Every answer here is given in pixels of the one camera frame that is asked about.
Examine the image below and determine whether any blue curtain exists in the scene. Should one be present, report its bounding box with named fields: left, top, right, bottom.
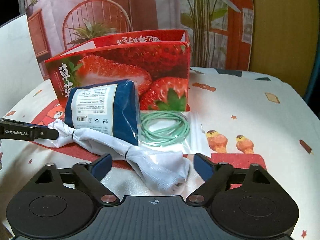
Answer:
left=304, top=0, right=320, bottom=122

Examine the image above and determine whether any white cloth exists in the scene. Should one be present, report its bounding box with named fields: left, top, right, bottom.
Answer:
left=32, top=119, right=192, bottom=195

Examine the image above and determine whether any red strawberry print cardboard box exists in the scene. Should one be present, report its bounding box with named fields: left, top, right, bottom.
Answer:
left=45, top=29, right=191, bottom=112

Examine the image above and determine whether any green cable in plastic bag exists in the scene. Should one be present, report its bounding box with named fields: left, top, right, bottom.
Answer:
left=137, top=110, right=212, bottom=157

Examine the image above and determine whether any green coiled cable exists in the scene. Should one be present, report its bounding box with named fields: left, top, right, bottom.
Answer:
left=140, top=112, right=191, bottom=146

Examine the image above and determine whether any wall poster with chair and plants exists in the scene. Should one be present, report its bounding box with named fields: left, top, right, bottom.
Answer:
left=24, top=0, right=255, bottom=81

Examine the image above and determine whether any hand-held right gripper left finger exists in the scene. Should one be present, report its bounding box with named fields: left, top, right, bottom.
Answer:
left=34, top=153, right=118, bottom=207

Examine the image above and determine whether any blue packet with white label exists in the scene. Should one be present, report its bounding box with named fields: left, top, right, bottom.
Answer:
left=63, top=79, right=139, bottom=146

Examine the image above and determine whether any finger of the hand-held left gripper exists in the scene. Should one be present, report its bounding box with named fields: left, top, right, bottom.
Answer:
left=25, top=123, right=61, bottom=140

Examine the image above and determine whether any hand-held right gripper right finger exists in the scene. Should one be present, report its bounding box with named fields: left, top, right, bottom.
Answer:
left=187, top=152, right=270, bottom=207

